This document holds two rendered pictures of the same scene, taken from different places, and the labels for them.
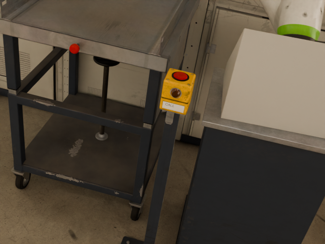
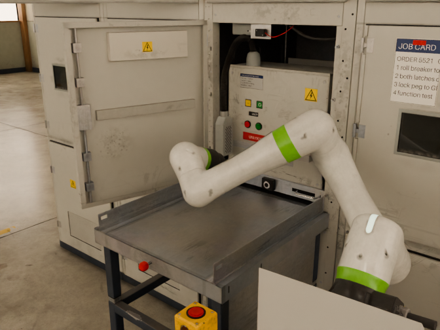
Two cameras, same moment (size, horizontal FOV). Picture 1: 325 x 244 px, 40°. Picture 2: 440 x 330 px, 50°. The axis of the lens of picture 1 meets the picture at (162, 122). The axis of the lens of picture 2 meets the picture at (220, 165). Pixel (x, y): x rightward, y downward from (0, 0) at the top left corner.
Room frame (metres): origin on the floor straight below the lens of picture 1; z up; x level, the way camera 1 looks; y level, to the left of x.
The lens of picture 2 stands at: (0.26, -0.61, 1.63)
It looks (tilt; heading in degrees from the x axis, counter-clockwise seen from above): 19 degrees down; 32
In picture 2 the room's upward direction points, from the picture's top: straight up
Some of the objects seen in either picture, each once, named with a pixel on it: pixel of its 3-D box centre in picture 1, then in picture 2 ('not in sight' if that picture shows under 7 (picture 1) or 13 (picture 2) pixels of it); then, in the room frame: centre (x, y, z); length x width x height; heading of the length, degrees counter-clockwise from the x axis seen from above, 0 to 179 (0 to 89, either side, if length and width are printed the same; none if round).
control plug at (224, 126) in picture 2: not in sight; (224, 135); (2.00, 0.44, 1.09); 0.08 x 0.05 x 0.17; 172
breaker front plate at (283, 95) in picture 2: not in sight; (272, 127); (2.04, 0.23, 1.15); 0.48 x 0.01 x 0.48; 82
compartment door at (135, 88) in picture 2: not in sight; (144, 110); (1.78, 0.71, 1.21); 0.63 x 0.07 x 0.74; 156
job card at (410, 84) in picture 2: not in sight; (415, 72); (1.90, -0.34, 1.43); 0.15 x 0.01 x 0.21; 82
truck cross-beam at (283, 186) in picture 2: not in sight; (272, 181); (2.05, 0.22, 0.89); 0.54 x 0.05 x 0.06; 82
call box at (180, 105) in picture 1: (177, 91); (196, 329); (1.08, -0.03, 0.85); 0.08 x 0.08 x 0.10; 82
